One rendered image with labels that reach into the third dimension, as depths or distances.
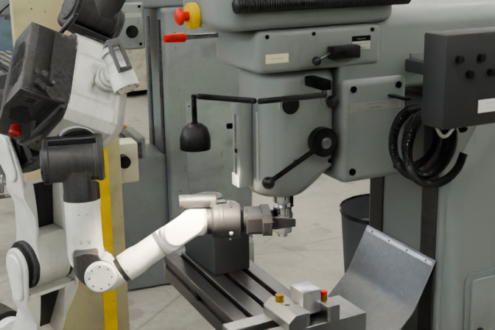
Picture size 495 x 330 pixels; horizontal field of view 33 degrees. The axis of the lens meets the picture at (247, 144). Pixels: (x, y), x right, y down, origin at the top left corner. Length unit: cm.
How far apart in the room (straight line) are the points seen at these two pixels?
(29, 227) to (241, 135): 78
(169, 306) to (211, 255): 209
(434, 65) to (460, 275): 64
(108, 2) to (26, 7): 135
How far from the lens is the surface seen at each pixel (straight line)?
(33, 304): 255
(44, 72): 209
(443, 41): 184
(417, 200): 227
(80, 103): 209
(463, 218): 222
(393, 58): 208
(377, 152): 209
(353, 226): 404
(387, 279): 236
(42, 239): 248
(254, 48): 188
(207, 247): 254
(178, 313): 452
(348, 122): 202
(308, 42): 193
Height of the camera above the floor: 193
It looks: 14 degrees down
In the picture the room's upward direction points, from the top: 1 degrees counter-clockwise
